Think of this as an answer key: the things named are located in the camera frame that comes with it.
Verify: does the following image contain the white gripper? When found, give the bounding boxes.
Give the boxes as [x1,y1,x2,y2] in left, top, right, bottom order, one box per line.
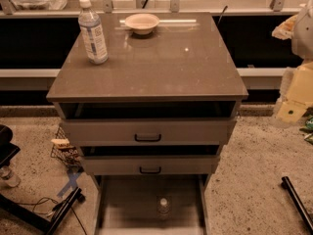
[274,62,313,123]

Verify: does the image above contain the clear water bottle white cap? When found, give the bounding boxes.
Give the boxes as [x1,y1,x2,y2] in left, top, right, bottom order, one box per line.
[157,197,170,219]

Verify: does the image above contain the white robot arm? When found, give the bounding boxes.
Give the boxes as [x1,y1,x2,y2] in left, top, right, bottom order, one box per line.
[272,0,313,123]

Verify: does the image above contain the top grey drawer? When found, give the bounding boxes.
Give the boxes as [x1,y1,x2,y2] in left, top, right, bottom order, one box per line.
[61,118,236,147]

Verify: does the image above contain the grey drawer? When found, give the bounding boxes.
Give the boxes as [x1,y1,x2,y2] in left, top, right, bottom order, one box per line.
[61,118,236,147]
[81,156,219,175]

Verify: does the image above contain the grey drawer cabinet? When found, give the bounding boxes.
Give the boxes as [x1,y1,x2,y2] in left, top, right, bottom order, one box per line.
[45,11,249,235]

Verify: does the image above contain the bottom open drawer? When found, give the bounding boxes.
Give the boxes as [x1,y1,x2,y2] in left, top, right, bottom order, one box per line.
[94,175,210,235]

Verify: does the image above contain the middle grey drawer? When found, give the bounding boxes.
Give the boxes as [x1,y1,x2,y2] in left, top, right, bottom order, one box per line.
[81,156,219,175]

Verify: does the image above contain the labelled water bottle on counter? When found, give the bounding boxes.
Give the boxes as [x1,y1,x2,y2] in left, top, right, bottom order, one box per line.
[78,0,108,65]

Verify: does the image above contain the water bottle on floor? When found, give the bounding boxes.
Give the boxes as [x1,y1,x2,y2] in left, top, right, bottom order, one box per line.
[0,166,21,187]

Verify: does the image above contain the green snack packets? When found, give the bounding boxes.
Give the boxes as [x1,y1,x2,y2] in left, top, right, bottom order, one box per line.
[301,116,313,145]

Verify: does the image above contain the black bar right floor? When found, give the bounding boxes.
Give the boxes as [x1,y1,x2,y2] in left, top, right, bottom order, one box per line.
[281,176,313,235]

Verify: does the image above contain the white paper bowl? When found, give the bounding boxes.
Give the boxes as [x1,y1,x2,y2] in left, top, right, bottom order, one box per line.
[125,14,159,35]

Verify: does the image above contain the snack packet in basket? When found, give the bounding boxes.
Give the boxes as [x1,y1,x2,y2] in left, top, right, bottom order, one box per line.
[51,138,78,158]

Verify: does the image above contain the black stand leg left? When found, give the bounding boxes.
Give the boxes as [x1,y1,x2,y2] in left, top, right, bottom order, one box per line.
[0,187,82,235]

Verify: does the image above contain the black top drawer handle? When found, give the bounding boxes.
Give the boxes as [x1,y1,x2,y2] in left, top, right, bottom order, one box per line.
[134,133,161,142]

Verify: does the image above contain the black drawer handle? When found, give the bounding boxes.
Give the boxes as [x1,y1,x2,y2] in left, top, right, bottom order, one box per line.
[134,133,161,142]
[139,166,161,174]

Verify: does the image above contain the black middle drawer handle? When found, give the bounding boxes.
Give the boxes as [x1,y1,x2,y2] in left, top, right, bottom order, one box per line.
[139,166,161,174]

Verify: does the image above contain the black wire basket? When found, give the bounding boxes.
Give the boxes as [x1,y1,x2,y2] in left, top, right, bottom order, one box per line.
[50,127,80,167]

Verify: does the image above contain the black cable on floor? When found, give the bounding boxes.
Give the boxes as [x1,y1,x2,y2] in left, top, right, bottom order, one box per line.
[13,197,89,235]

